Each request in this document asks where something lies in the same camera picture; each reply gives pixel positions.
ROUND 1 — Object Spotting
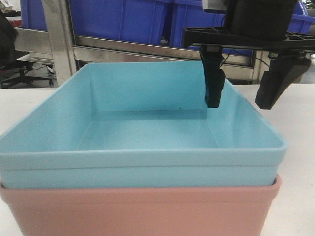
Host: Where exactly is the blue bin far right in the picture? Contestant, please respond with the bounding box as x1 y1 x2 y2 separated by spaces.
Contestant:
287 0 315 34

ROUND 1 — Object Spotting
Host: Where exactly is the pink plastic box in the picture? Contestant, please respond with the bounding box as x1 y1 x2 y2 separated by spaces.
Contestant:
0 177 282 236

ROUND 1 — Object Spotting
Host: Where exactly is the light blue plastic box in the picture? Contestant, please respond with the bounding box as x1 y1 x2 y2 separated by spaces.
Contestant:
0 61 287 189

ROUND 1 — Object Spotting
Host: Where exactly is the blue storage bin left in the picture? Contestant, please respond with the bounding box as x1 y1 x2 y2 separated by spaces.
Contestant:
69 0 172 45

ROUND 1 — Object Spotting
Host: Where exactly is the stainless steel front shelf rack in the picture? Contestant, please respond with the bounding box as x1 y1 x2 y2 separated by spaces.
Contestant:
13 0 271 89

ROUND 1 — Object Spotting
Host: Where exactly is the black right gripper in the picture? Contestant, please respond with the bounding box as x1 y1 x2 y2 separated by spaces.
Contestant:
183 27 315 110

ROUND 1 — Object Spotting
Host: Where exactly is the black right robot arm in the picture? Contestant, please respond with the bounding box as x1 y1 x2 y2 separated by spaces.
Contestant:
183 0 315 109

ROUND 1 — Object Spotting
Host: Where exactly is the blue storage bin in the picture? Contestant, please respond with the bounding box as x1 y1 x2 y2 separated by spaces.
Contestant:
69 0 172 45
169 0 225 48

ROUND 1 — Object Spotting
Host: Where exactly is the blue bin far left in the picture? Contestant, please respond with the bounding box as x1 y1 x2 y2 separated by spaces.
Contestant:
20 0 47 31

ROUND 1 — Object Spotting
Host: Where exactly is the blue storage bin right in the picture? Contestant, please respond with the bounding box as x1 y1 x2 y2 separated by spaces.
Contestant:
169 0 225 48

